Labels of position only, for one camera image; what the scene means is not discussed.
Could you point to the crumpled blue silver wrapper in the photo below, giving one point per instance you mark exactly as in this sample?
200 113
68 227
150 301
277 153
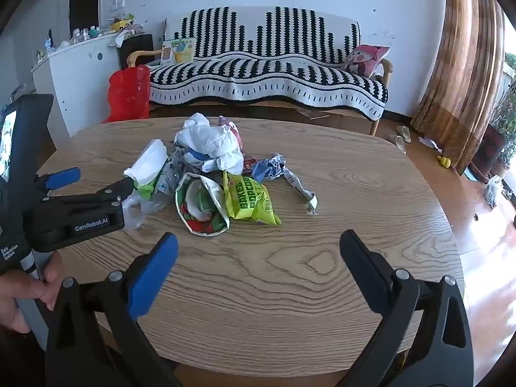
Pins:
268 169

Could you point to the black and white blanket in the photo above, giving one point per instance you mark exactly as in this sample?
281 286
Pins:
282 40

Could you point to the white cloth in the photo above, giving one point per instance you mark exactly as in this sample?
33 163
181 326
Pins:
121 38

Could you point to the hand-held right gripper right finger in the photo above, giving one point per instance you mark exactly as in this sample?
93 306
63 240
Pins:
356 274

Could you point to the yellow toy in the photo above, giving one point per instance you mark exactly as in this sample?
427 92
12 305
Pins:
444 161

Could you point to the pink cartoon pillow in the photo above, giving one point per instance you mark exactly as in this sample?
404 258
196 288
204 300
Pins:
365 60

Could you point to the green potted plant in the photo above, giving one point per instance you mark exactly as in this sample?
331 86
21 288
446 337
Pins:
506 113

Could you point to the dark red planter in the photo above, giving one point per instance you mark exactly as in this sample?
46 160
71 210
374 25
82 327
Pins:
490 149

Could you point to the wooden sofa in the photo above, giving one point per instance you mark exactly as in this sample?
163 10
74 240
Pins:
375 125

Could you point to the pink wrapper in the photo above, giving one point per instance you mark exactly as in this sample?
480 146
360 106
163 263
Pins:
236 129

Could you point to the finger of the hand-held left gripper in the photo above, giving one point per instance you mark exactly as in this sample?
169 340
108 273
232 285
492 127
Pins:
62 177
109 191

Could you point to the grey plastic bag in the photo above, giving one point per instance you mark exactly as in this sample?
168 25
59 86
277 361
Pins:
494 191

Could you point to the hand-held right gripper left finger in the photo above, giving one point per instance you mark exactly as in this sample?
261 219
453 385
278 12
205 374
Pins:
155 278

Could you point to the cluster of small bottles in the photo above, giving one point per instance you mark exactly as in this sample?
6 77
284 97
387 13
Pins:
82 33

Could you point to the clear plastic bag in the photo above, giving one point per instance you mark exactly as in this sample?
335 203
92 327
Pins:
133 217

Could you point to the brown patterned curtain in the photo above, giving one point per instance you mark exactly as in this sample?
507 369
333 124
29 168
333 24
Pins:
463 68

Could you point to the person's left hand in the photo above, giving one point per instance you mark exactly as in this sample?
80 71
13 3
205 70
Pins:
16 286

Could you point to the yellow box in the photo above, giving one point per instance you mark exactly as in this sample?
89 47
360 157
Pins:
119 25

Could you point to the white plastic bag blue print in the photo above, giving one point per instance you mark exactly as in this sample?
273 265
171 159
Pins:
209 139

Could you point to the white cabinet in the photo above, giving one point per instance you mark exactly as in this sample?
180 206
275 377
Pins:
76 76

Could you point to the green popcorn packet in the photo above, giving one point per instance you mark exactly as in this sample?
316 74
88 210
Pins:
246 203

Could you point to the flat cardboard piece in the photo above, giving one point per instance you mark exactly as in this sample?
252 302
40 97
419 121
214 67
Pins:
318 113

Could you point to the red plastic stool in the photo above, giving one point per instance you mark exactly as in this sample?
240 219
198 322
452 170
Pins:
127 92

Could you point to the white paper scrap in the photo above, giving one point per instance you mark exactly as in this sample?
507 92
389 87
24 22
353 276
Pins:
428 142

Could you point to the white wall socket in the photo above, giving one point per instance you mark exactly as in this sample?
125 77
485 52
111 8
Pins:
117 6

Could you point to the white and green packet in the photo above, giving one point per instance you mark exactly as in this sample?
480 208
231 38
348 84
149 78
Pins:
147 163

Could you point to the dark framed window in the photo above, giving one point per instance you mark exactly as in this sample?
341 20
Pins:
84 6

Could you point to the colourful picture book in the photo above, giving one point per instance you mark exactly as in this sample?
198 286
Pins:
177 50

